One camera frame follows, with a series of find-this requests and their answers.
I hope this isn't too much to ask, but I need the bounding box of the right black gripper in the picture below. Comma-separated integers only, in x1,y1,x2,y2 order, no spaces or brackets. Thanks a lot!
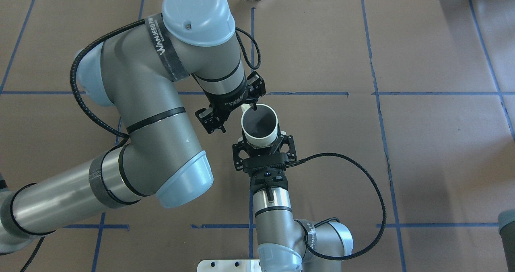
233,134,297,190

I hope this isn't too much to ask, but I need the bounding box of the black corrugated cable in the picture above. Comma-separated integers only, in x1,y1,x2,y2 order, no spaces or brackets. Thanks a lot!
286,153,387,261

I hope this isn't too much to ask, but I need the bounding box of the white ribbed HOME mug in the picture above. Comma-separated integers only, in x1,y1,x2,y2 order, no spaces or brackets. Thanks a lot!
241,103,278,148

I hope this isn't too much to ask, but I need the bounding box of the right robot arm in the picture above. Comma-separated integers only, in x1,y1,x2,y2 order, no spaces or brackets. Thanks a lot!
233,133,354,272

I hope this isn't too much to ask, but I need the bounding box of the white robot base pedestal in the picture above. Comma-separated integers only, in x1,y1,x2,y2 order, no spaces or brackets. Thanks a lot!
197,259,303,272

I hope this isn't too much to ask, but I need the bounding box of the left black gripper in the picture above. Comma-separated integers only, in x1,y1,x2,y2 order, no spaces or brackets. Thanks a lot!
195,72,266,134

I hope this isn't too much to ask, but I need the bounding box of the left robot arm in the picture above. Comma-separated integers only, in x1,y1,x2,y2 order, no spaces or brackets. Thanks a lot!
1,0,266,255

